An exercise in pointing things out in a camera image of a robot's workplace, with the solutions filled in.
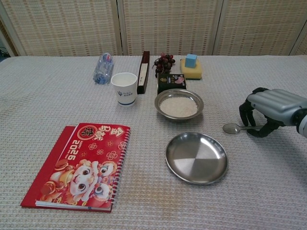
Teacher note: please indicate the steel bowl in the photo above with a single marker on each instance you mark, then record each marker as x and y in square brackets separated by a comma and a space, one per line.
[158, 105]

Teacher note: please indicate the black and silver right hand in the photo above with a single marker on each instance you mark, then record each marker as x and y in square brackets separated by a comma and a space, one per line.
[273, 105]

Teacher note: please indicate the white woven tablecloth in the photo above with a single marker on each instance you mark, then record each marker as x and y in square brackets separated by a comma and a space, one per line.
[48, 107]

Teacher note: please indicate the beige woven folding screen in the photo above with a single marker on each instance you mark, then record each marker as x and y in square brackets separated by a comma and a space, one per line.
[168, 26]

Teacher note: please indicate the yellow sponge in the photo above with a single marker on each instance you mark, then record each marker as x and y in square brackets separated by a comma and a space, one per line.
[192, 73]

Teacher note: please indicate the bunch of red grapes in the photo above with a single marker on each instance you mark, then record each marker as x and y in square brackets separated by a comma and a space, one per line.
[164, 63]

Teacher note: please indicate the white paper cup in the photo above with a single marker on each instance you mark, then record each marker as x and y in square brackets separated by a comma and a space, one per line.
[124, 94]

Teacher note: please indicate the long dark red box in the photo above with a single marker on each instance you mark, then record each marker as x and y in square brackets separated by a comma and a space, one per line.
[143, 72]

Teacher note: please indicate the red spiral calendar notebook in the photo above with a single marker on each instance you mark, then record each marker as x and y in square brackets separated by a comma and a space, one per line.
[79, 167]

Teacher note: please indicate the flat steel plate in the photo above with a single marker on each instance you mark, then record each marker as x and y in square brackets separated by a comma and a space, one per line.
[196, 159]

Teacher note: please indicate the small metal spoon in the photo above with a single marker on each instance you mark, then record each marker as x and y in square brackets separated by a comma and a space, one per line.
[230, 128]

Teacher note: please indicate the light blue cube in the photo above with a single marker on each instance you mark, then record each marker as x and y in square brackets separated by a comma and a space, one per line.
[191, 60]

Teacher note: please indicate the clear plastic water bottle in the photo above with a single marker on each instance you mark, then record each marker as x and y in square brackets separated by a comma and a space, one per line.
[103, 69]

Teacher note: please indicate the white granular powder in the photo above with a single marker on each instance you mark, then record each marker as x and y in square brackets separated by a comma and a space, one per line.
[178, 107]

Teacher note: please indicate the black small box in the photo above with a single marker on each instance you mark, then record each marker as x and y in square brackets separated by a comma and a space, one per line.
[170, 82]

